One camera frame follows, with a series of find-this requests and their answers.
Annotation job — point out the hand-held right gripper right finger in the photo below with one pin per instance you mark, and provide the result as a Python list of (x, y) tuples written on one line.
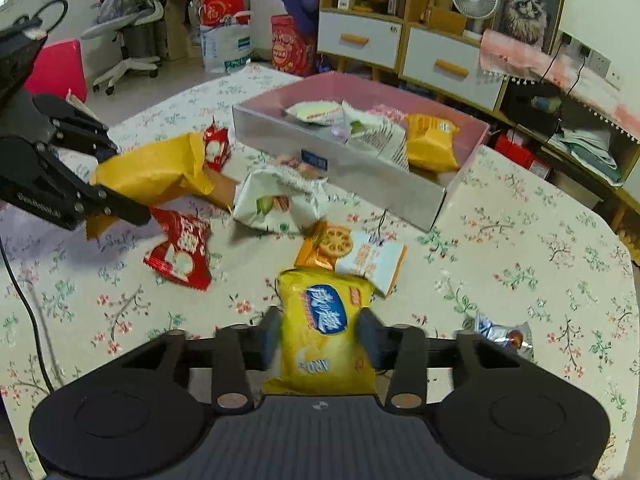
[(370, 340)]

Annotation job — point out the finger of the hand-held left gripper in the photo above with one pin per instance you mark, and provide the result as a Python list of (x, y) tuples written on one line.
[(80, 132), (125, 210)]

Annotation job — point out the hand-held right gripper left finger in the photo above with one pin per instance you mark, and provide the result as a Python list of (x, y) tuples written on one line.
[(270, 340)]

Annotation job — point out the plain yellow snack packet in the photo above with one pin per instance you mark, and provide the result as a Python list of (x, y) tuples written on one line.
[(150, 170)]

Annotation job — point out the yellow biscuit packet blue label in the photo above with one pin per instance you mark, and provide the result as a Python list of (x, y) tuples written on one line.
[(320, 345)]

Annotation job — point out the orange white biscuit packet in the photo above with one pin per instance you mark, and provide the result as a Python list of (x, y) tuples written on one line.
[(360, 260)]

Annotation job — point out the pink silver cardboard box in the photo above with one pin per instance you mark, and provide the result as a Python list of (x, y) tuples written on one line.
[(350, 180)]

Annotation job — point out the large yellow snack packet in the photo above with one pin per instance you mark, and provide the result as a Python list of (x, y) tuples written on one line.
[(430, 150)]

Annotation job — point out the white green snack packet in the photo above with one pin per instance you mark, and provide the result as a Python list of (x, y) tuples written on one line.
[(380, 135), (270, 205)]

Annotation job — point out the pale white snack packet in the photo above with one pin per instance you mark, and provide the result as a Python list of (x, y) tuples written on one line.
[(315, 111)]

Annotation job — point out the pink snack packet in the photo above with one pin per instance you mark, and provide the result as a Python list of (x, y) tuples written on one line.
[(385, 110)]

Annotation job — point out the red plastic stool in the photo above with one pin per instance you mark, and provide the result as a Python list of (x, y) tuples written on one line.
[(60, 67)]

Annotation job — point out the red snack packet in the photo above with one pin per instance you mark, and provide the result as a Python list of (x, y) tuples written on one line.
[(180, 255), (217, 147)]

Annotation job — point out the small orange snack packet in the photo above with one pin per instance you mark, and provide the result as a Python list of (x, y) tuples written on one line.
[(222, 190)]

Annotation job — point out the white office chair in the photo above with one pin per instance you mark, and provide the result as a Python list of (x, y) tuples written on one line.
[(125, 20)]

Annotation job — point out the small silver snack packet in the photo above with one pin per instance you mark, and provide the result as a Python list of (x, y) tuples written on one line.
[(505, 332)]

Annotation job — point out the floral tablecloth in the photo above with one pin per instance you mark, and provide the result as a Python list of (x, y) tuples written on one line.
[(500, 260)]

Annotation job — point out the brown cardboard carton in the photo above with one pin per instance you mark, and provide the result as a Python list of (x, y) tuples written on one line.
[(180, 15)]

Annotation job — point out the white green shopping bag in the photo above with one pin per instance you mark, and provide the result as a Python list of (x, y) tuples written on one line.
[(225, 50)]

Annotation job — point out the brown snack packet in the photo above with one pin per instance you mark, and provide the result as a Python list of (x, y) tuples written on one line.
[(300, 166)]

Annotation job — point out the red white bag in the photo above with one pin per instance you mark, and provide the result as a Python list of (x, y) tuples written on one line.
[(220, 7)]

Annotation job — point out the red gift bag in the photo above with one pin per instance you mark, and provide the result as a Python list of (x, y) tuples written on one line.
[(287, 47)]

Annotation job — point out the red cardboard box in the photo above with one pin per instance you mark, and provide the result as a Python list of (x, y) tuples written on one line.
[(515, 152)]

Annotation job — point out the black open box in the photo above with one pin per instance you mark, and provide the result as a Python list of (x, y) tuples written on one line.
[(530, 115)]

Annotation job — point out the pile of papers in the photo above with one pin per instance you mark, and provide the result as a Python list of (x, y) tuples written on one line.
[(590, 152)]

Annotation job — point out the tall wooden shelf cabinet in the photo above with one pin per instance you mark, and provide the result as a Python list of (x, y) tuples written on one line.
[(360, 37)]

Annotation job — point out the pink checkered cloth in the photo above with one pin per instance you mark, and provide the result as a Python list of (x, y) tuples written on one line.
[(510, 52)]

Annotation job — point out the brown cardboard box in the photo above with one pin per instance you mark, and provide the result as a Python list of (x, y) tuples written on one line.
[(445, 20)]

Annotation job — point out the framed cat picture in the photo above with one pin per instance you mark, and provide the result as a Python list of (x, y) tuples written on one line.
[(527, 7)]

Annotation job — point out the wall power outlet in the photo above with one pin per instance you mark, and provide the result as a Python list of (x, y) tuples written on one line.
[(600, 60)]

